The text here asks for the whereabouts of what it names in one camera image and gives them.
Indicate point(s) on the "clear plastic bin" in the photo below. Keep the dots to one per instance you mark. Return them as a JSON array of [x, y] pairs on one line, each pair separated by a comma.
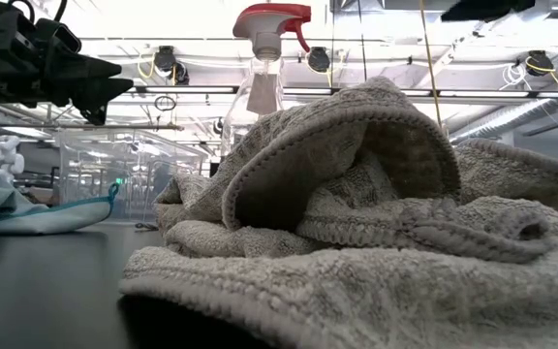
[[114, 160]]

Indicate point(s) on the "grey microfiber towel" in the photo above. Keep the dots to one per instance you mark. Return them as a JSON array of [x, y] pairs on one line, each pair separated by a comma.
[[308, 291], [516, 174]]

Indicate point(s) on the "light blue microfiber towel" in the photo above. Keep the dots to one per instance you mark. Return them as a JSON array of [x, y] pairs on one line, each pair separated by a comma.
[[41, 218]]

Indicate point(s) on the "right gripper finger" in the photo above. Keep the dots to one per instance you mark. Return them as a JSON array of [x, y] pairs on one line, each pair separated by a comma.
[[492, 9]]

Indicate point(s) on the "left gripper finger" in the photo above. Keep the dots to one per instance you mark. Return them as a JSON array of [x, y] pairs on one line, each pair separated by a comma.
[[97, 69], [100, 94]]

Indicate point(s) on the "long ceiling light fixture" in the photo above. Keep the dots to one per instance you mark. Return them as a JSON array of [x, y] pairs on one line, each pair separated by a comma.
[[187, 89]]

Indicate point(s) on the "silver ceiling air duct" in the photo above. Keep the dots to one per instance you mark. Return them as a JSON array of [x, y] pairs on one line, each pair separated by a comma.
[[502, 118]]

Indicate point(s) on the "clear spray bottle red trigger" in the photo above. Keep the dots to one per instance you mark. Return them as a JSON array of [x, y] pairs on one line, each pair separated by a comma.
[[264, 29]]

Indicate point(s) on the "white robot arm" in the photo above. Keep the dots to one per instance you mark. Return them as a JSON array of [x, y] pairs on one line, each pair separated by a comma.
[[7, 155]]

